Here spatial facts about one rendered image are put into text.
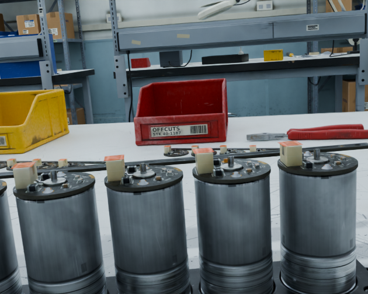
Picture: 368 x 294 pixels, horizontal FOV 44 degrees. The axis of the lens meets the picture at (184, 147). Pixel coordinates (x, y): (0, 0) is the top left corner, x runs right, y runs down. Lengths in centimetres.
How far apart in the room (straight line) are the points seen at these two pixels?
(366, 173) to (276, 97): 426
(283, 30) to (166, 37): 61
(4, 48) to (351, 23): 189
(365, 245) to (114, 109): 463
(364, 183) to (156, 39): 222
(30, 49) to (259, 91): 254
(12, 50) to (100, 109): 223
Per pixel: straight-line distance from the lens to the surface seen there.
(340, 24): 250
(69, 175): 15
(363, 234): 26
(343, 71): 258
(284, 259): 16
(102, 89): 484
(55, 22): 453
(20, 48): 277
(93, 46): 485
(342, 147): 17
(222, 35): 246
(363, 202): 30
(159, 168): 15
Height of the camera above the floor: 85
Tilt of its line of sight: 12 degrees down
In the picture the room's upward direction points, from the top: 4 degrees counter-clockwise
